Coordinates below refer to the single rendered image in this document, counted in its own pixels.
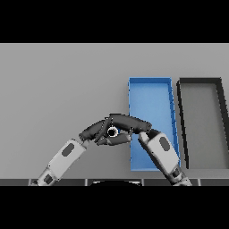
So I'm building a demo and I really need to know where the left robot hand dark grey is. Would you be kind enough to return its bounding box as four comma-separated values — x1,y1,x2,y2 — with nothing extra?
78,116,132,147

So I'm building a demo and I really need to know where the blue pipe with pale ring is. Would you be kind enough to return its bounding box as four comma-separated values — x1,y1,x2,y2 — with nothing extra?
106,126,122,139

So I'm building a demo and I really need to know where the right robot hand dark grey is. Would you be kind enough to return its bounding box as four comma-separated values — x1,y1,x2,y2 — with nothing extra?
108,113,153,135

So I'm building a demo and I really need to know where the blue bin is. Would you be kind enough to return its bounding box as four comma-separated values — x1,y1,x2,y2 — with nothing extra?
127,76,182,172

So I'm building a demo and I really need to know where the dark grey bin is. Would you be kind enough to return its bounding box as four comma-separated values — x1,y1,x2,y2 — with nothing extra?
175,77,229,170

